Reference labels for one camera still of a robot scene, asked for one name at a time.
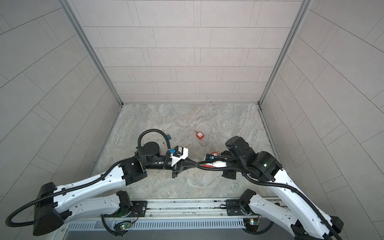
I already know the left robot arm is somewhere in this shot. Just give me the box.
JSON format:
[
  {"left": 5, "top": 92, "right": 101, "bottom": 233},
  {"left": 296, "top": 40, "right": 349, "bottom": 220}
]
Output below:
[{"left": 5, "top": 129, "right": 196, "bottom": 236}]

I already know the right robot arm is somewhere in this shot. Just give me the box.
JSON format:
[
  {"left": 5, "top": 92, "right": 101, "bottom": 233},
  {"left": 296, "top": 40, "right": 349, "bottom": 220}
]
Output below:
[{"left": 196, "top": 136, "right": 344, "bottom": 240}]

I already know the right green circuit board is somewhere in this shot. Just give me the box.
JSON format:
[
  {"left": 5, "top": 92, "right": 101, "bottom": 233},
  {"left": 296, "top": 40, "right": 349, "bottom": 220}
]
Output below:
[{"left": 243, "top": 219, "right": 261, "bottom": 234}]

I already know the green circuit board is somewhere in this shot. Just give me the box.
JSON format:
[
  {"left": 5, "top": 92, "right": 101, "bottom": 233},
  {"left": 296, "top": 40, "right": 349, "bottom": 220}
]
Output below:
[
  {"left": 243, "top": 219, "right": 261, "bottom": 234},
  {"left": 114, "top": 221, "right": 133, "bottom": 232}
]

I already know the left green circuit board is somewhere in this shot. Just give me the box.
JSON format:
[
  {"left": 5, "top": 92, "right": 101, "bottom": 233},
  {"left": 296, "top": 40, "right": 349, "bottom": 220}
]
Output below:
[{"left": 114, "top": 221, "right": 133, "bottom": 232}]

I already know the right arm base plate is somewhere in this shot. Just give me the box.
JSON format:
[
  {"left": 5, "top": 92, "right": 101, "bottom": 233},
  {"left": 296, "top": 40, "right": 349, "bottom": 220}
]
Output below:
[{"left": 220, "top": 199, "right": 259, "bottom": 216}]

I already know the aluminium mounting rail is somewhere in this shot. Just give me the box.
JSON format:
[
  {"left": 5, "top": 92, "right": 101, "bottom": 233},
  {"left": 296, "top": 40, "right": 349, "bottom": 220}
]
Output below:
[{"left": 59, "top": 196, "right": 313, "bottom": 222}]

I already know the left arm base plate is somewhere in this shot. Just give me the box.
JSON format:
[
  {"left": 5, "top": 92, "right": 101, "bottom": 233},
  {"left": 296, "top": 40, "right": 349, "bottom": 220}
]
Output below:
[{"left": 104, "top": 201, "right": 148, "bottom": 218}]

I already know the white slotted cable duct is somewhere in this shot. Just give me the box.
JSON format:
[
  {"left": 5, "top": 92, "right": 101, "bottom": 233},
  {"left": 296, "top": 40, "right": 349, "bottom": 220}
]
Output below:
[{"left": 68, "top": 219, "right": 245, "bottom": 231}]

